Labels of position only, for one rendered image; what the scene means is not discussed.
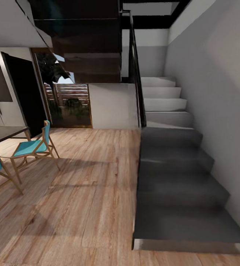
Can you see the stairs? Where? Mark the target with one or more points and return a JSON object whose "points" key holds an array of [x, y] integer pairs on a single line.
{"points": [[175, 203]]}

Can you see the fixed window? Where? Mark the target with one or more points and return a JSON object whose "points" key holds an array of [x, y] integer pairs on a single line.
{"points": [[67, 104]]}

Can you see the fridge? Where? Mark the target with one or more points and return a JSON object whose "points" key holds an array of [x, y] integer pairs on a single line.
{"points": [[20, 99]]}

